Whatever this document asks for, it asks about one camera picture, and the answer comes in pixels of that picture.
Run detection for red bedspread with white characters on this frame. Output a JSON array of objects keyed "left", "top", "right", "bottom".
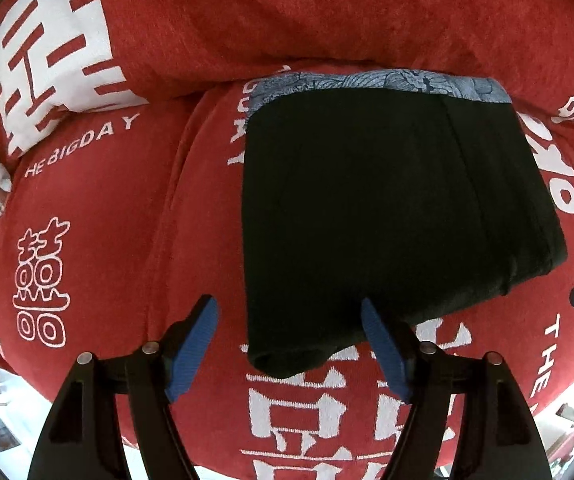
[{"left": 0, "top": 64, "right": 574, "bottom": 479}]

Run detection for black pants with grey waistband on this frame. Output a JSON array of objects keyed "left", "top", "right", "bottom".
[{"left": 241, "top": 70, "right": 567, "bottom": 378}]

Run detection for red folded quilt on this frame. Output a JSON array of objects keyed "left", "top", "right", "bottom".
[{"left": 0, "top": 0, "right": 574, "bottom": 162}]

